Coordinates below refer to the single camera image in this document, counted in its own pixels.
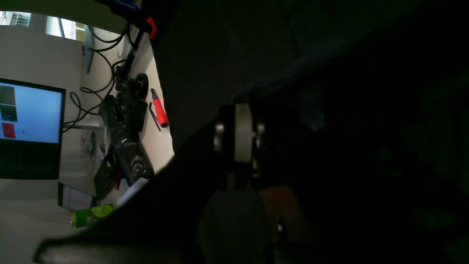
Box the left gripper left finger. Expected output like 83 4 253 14
154 104 254 206

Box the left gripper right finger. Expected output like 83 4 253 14
251 104 312 188

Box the dark grey t-shirt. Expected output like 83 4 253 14
236 30 468 264

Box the black felt table cover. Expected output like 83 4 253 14
142 0 468 151

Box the black allen key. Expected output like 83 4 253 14
148 102 161 132

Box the green drink can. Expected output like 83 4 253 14
71 204 114 228

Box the red clamp far left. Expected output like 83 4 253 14
145 16 158 40

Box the blue clamp far left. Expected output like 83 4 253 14
95 0 142 18

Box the computer monitor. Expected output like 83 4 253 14
0 78 66 180

